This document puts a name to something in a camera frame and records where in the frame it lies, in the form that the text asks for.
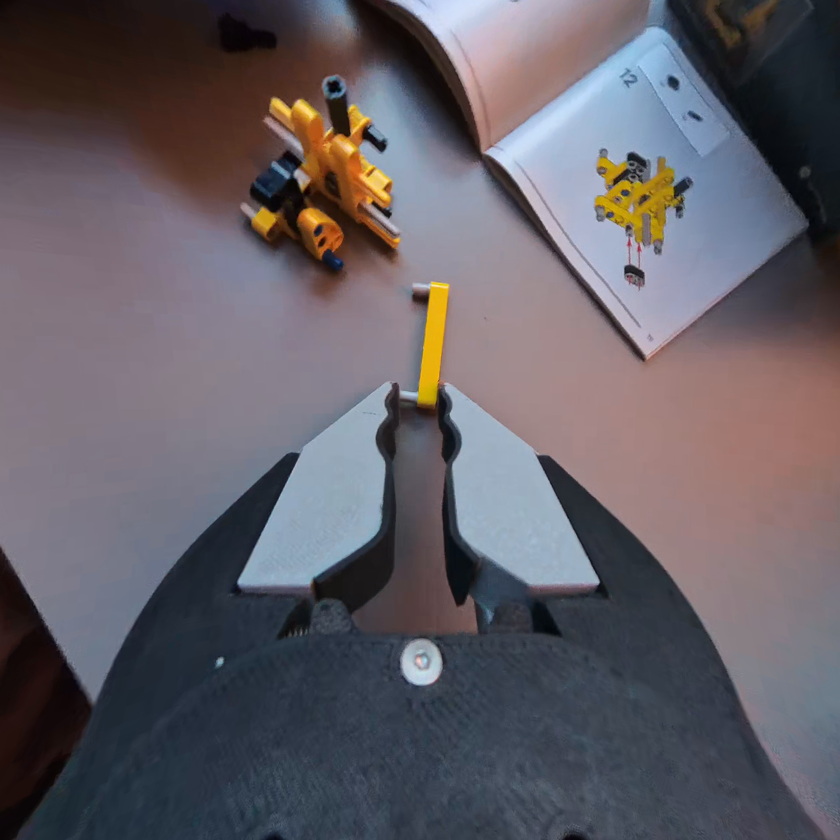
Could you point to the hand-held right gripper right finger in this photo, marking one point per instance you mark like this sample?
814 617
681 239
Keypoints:
512 518

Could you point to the open lego instruction booklet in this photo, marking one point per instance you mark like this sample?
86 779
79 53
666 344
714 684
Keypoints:
715 262

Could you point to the yellow lego assembly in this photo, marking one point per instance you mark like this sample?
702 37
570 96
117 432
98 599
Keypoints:
321 157

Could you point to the black lego set box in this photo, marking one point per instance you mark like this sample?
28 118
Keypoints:
807 131

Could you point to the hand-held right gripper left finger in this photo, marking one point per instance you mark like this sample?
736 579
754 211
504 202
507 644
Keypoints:
321 518

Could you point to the yellow lego beam with pin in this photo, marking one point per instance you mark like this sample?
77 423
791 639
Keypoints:
433 341

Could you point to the small black lego piece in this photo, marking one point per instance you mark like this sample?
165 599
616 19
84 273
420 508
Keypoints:
243 38

